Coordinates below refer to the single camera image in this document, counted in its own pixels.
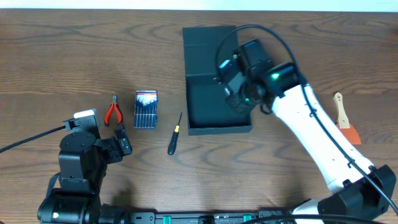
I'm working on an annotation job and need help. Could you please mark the black cable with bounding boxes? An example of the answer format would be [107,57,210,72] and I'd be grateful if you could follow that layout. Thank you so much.
[215,24,398,224]
[0,124,67,154]

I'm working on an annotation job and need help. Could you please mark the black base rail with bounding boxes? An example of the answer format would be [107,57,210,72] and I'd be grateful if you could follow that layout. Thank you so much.
[99,210,383,224]

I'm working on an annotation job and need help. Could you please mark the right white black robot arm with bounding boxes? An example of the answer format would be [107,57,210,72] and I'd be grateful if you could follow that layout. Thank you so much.
[218,40,397,223]

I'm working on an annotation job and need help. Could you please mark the blue precision screwdriver set case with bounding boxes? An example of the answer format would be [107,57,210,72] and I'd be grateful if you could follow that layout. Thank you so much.
[134,90,158,129]

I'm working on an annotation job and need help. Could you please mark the black yellow screwdriver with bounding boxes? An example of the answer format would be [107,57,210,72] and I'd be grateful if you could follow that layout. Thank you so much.
[167,113,182,156]

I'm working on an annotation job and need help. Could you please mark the left black cable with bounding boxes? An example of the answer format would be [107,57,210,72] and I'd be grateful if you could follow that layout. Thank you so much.
[0,124,67,154]

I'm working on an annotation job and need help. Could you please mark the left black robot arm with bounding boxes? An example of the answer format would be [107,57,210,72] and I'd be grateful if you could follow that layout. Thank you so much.
[37,123,132,224]

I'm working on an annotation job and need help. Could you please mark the red handled cutting pliers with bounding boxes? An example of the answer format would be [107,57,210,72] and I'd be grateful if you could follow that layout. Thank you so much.
[104,95,124,128]

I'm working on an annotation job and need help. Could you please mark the right black cable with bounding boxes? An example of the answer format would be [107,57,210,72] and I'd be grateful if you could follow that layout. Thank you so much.
[215,24,398,224]

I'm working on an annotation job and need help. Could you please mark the black open gift box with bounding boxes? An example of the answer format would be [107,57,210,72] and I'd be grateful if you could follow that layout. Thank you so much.
[182,26,252,136]

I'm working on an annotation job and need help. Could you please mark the wooden handled orange scraper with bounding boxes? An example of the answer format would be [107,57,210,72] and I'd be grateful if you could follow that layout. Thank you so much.
[333,92,361,145]

